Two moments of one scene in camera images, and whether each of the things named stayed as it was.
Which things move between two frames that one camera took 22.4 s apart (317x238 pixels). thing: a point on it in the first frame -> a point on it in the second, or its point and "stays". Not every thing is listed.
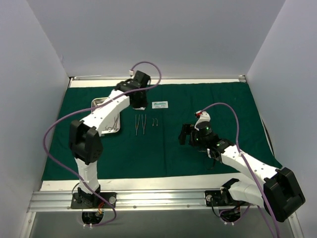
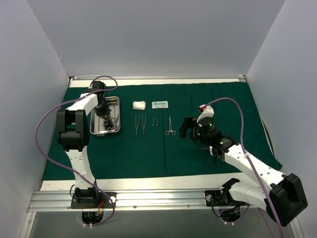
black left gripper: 138,99 -> 105,114
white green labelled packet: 161,104 stays
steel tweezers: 143,126 stays
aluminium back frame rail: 172,77 stays
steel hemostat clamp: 115,126 -> 173,133
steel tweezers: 136,128 stays
